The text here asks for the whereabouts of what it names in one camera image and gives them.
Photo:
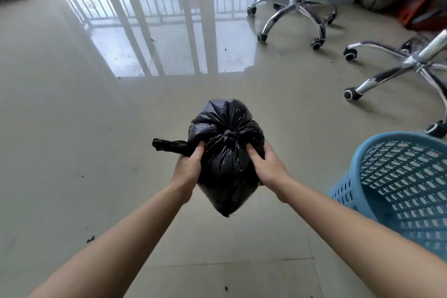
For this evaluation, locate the person's left hand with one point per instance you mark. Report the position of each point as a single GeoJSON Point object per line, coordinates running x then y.
{"type": "Point", "coordinates": [188, 172]}

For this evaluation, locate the person's right hand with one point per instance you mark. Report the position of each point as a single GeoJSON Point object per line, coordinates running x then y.
{"type": "Point", "coordinates": [270, 168]}

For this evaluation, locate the greyish black garbage bag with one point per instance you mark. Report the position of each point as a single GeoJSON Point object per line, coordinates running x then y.
{"type": "Point", "coordinates": [227, 168]}

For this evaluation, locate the person's left forearm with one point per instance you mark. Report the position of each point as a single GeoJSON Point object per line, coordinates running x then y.
{"type": "Point", "coordinates": [115, 249]}

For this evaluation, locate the person's right forearm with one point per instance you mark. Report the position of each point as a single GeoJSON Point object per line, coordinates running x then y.
{"type": "Point", "coordinates": [359, 245]}

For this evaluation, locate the blue slotted plastic basket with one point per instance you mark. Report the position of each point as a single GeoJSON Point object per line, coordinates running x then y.
{"type": "Point", "coordinates": [401, 196]}

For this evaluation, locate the black office chair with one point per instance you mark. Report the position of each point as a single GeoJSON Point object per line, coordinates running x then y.
{"type": "Point", "coordinates": [401, 67]}
{"type": "Point", "coordinates": [297, 8]}

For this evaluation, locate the red orange object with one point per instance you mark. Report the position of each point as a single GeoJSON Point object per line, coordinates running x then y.
{"type": "Point", "coordinates": [419, 11]}

